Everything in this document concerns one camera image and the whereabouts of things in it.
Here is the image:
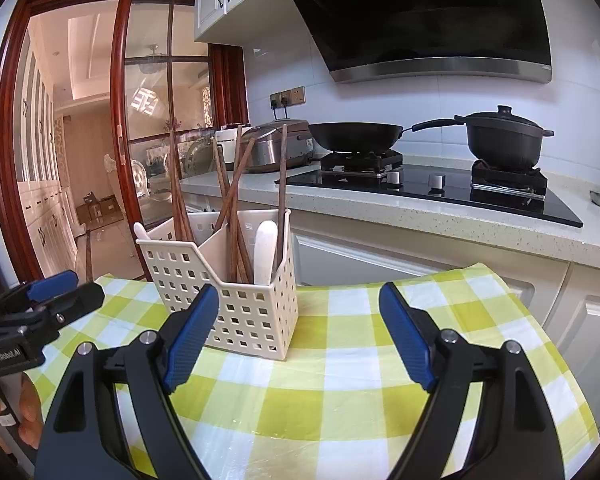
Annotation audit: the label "black frying pan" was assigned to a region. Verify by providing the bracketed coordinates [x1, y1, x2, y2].
[307, 119, 466, 153]

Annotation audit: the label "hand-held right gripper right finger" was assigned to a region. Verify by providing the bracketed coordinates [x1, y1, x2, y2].
[378, 281, 566, 480]

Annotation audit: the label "cardboard boxes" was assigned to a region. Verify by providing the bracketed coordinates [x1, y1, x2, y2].
[75, 191, 123, 223]

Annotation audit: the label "black glass gas cooktop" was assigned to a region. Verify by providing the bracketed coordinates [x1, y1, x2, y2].
[285, 150, 584, 228]

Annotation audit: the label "black pot with lid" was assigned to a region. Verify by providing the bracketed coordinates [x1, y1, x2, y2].
[454, 105, 556, 171]

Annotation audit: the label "white electric cooker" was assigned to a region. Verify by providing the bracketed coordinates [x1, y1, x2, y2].
[214, 125, 246, 161]

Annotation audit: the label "green checked tablecloth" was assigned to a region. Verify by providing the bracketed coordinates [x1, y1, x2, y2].
[25, 262, 600, 480]

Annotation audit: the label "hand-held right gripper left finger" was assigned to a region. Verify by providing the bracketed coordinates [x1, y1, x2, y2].
[32, 283, 221, 480]

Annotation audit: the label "white hallway cabinets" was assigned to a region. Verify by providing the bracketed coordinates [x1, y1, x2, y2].
[15, 35, 78, 281]

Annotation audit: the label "black range hood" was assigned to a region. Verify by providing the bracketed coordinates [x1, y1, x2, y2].
[270, 0, 552, 85]

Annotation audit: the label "speckled kitchen countertop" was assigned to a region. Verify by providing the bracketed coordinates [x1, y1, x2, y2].
[180, 162, 600, 263]

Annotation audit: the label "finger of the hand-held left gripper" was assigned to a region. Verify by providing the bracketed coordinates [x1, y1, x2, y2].
[0, 282, 106, 343]
[0, 270, 79, 323]

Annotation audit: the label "white perforated plastic basket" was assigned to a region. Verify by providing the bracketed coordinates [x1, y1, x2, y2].
[135, 208, 300, 361]

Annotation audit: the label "person's left hand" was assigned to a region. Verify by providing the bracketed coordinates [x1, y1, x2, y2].
[0, 372, 45, 451]

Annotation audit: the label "silver rice cooker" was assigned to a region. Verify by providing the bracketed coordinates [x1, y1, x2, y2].
[240, 119, 315, 173]

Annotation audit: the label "wooden glass sliding door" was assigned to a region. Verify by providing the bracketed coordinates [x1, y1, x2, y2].
[111, 0, 246, 281]

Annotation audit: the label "red wooden door frame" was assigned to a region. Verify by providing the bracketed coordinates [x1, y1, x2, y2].
[0, 0, 198, 281]

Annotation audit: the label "white ornate dining chair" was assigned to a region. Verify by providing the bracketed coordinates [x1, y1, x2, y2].
[102, 152, 148, 201]

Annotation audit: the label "gold wall socket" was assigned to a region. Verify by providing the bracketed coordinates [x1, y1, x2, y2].
[269, 86, 306, 109]

